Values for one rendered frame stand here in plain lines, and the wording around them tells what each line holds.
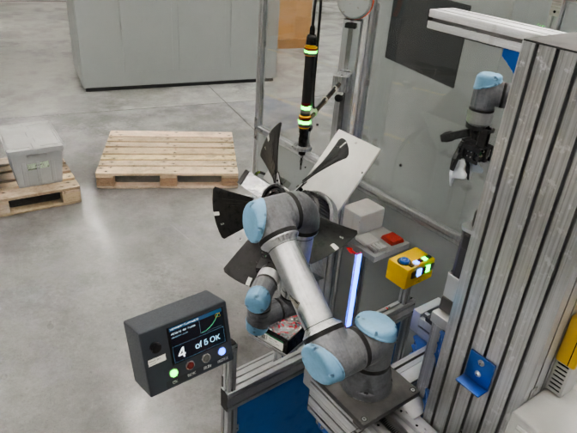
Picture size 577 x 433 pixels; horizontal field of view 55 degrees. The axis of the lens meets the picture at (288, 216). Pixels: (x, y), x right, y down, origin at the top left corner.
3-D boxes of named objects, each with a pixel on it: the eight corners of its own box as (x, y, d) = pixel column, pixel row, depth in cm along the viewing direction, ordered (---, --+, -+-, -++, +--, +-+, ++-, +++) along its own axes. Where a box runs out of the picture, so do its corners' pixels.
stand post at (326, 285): (311, 370, 308) (333, 182, 251) (321, 381, 302) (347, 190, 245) (305, 374, 305) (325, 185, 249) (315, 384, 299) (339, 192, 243)
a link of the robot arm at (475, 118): (463, 107, 170) (479, 104, 175) (459, 122, 173) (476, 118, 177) (483, 115, 165) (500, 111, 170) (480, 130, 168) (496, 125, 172)
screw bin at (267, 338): (286, 307, 225) (287, 294, 222) (320, 326, 217) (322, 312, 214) (252, 336, 210) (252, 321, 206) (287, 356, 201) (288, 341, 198)
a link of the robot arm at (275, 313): (281, 329, 185) (285, 305, 179) (252, 341, 179) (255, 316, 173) (269, 314, 190) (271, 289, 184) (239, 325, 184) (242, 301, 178)
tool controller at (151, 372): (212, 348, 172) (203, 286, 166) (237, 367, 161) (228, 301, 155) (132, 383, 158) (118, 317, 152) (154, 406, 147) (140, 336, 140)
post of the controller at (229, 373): (231, 384, 182) (232, 338, 172) (235, 389, 180) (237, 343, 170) (222, 387, 180) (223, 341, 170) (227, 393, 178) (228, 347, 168)
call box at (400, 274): (411, 267, 228) (416, 246, 223) (430, 280, 222) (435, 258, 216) (384, 280, 219) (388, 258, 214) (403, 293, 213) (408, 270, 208)
